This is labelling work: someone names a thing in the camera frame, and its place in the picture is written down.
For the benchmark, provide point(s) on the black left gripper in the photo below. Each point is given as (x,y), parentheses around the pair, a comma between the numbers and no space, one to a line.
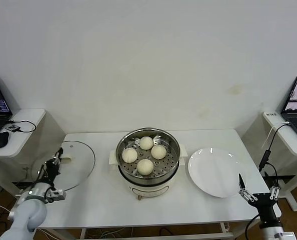
(51,170)

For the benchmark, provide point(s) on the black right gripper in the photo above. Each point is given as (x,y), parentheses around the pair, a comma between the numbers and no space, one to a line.
(263,202)

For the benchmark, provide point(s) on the white steamed baozi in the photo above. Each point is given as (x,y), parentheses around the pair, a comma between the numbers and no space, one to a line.
(145,167)
(129,155)
(158,152)
(146,143)

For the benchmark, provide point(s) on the pale left robot arm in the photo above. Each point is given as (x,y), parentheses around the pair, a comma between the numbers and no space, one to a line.
(28,215)

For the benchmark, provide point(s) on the perforated steel steamer basket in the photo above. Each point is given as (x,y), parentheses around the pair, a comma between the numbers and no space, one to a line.
(169,162)

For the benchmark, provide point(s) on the round white plate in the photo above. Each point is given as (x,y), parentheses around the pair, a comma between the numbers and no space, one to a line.
(213,172)

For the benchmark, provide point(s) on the white side table with mouse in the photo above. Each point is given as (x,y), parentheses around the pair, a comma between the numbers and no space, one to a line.
(26,120)

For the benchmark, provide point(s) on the small black usb hub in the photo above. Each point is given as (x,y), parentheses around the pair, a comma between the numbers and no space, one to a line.
(13,127)

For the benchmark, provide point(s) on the black computer mouse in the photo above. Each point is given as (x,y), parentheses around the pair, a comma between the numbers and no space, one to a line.
(0,140)

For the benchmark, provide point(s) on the white side table with label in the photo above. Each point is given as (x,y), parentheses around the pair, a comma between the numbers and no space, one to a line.
(288,140)

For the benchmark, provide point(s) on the white printed label sticker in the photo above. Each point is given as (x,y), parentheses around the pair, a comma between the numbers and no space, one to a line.
(271,114)

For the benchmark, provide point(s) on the right black laptop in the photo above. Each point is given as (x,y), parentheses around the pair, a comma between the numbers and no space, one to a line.
(296,122)

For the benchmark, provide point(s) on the cream electric cooking pot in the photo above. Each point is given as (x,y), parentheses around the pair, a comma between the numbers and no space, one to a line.
(151,188)

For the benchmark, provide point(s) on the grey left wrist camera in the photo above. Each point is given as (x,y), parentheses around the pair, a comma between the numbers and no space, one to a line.
(57,194)

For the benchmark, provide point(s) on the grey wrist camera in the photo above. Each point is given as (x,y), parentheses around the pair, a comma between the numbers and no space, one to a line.
(288,236)
(57,194)

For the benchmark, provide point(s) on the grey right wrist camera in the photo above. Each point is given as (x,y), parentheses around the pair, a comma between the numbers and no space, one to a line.
(288,236)

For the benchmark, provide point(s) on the white main table frame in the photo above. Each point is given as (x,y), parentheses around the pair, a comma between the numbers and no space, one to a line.
(188,235)

